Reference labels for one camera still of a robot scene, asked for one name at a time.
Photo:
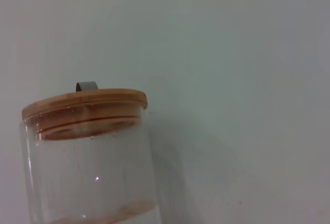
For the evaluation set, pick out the wooden jar lid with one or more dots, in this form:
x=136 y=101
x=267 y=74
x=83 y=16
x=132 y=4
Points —
x=85 y=100

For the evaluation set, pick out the glass dispenser jar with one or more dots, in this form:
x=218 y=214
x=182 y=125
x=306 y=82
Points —
x=90 y=177

